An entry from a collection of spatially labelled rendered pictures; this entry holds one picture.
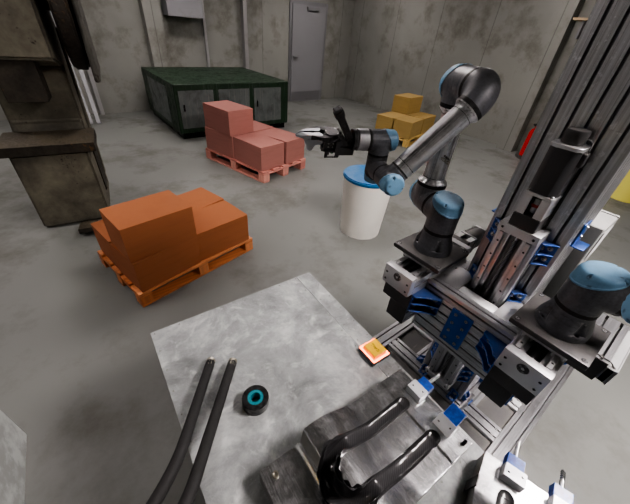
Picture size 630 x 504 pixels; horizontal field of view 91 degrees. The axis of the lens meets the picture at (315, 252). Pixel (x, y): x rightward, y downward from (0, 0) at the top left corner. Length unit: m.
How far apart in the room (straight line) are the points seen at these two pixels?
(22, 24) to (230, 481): 3.18
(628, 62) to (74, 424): 2.59
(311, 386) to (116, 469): 1.18
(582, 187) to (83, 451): 2.33
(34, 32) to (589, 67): 3.28
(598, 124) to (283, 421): 1.24
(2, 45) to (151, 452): 2.91
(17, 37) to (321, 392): 3.16
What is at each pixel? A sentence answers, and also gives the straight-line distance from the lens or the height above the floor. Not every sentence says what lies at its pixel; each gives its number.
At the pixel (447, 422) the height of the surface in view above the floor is 0.93.
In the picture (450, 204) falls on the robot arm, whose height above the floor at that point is 1.26.
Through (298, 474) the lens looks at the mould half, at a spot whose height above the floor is 0.86.
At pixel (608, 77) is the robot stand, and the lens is 1.23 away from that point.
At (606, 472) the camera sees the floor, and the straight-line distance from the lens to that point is 2.48.
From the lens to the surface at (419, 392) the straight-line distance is 1.03.
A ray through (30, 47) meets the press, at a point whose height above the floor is 1.46.
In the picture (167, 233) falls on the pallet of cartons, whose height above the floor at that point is 0.50.
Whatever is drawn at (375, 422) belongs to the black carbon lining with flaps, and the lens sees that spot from 0.99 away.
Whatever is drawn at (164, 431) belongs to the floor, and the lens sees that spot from 2.01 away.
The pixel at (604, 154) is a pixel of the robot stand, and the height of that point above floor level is 1.52.
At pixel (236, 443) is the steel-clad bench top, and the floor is 0.80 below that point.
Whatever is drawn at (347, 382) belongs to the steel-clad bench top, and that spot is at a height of 0.80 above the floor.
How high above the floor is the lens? 1.75
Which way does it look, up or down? 36 degrees down
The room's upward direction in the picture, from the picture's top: 5 degrees clockwise
